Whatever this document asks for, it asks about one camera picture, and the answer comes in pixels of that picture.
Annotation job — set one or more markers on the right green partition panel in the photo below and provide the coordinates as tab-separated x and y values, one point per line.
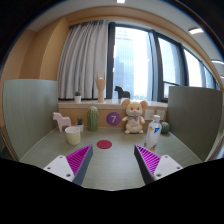
194	115

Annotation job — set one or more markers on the green partition panel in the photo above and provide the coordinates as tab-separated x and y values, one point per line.
28	107
194	115

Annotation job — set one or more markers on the grey curtain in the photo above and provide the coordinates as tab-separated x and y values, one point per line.
84	56

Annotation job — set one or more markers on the purple number seven disc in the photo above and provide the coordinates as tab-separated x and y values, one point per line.
113	118

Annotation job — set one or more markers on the white wall switch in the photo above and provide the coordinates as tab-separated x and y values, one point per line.
161	113

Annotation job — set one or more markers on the black horse figure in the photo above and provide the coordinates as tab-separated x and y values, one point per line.
122	93

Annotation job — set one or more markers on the pale yellow cup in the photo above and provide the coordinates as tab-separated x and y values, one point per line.
73	135

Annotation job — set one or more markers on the pink wooden horse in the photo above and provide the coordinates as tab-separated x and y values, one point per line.
62	121

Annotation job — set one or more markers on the red round coaster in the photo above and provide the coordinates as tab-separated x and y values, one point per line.
104	144

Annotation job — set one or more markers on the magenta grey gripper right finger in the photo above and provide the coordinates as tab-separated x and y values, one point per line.
152	166

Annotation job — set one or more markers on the clear plastic water bottle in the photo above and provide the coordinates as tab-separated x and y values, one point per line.
153	133

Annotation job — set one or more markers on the wooden hand model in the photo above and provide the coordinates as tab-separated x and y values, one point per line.
100	84

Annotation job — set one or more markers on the tall green cactus ornament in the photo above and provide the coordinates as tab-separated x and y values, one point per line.
92	118

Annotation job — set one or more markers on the round green cactus ornament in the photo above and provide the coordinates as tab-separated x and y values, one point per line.
165	127

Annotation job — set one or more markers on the beige plush mouse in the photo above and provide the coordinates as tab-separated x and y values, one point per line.
133	118

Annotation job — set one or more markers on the small potted plant on sill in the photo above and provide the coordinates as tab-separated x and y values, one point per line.
77	97

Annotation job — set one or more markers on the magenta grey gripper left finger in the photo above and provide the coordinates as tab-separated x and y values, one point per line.
72	167

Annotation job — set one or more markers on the small potted plant on table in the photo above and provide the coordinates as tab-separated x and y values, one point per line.
80	124

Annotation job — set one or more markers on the white wall socket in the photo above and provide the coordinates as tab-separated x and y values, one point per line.
149	114

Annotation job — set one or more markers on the left green partition panel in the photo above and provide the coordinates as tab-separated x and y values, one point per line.
28	107

